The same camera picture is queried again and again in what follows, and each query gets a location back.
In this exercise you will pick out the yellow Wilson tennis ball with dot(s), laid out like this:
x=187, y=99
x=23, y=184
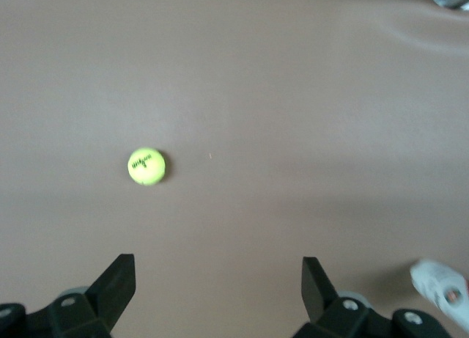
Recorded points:
x=146, y=166

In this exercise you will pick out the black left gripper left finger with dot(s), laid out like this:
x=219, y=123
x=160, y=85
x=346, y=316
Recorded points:
x=106, y=301

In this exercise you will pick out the white blue tennis ball can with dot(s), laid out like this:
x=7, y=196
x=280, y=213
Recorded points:
x=439, y=290

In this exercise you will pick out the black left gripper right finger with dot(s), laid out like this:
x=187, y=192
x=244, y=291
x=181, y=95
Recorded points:
x=322, y=305

